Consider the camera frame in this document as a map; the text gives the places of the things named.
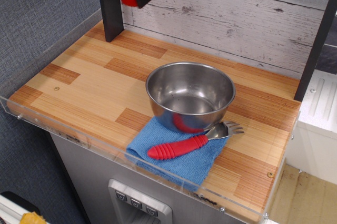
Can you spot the stainless steel pot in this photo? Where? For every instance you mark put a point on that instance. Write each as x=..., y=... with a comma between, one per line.
x=189, y=97

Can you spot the blue cloth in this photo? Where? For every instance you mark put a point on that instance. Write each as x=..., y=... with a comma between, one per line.
x=188, y=171

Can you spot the grey dispenser button panel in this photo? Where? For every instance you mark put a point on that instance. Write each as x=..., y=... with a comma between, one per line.
x=133, y=206

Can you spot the white toy sink unit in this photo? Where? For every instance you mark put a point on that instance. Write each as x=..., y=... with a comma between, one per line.
x=312, y=147

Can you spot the dark left upright post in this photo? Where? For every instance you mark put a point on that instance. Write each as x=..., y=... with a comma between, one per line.
x=112, y=18

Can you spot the dark upright post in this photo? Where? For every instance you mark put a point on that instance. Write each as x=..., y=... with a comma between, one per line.
x=112, y=18
x=315, y=52

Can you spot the red handled metal spork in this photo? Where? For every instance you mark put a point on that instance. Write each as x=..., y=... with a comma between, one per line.
x=175, y=149

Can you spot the dark right upright post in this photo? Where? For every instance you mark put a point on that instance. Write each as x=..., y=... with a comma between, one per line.
x=315, y=52

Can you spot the clear acrylic guard rail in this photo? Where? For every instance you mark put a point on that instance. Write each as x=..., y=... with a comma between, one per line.
x=93, y=95

